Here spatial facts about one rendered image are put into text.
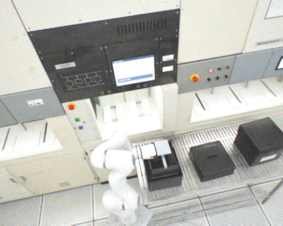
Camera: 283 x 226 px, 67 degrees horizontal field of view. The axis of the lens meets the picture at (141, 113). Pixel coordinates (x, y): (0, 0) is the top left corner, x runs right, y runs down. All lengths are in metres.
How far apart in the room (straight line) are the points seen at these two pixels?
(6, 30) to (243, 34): 1.47
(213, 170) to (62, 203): 1.79
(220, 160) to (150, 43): 1.10
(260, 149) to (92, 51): 1.42
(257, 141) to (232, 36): 0.84
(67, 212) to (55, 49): 1.91
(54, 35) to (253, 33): 1.29
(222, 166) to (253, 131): 0.39
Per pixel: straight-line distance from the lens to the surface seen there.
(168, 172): 1.68
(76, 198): 2.80
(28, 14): 1.36
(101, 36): 1.37
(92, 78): 1.52
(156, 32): 1.41
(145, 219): 1.77
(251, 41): 1.76
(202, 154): 1.92
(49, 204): 2.90
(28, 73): 1.55
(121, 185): 1.23
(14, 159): 2.31
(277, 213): 2.86
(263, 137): 1.97
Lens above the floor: 2.46
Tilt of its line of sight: 47 degrees down
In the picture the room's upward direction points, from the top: 6 degrees counter-clockwise
